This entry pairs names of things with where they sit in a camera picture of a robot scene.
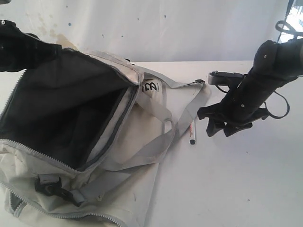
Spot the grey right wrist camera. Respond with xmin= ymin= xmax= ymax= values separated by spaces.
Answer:
xmin=208 ymin=71 xmax=244 ymax=86

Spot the dark window frame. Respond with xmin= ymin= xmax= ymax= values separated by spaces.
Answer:
xmin=275 ymin=0 xmax=303 ymax=43

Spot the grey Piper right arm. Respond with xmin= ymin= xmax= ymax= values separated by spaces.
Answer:
xmin=197 ymin=20 xmax=303 ymax=137

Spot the white fabric backpack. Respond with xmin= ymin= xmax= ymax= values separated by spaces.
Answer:
xmin=0 ymin=48 xmax=210 ymax=227

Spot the white marker black cap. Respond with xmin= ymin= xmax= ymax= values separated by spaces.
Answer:
xmin=189 ymin=120 xmax=196 ymax=145

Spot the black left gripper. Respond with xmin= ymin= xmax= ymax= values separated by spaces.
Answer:
xmin=0 ymin=20 xmax=62 ymax=72

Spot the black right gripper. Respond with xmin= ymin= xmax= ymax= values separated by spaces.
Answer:
xmin=197 ymin=73 xmax=267 ymax=137

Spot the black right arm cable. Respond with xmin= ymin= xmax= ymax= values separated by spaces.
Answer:
xmin=215 ymin=20 xmax=299 ymax=119

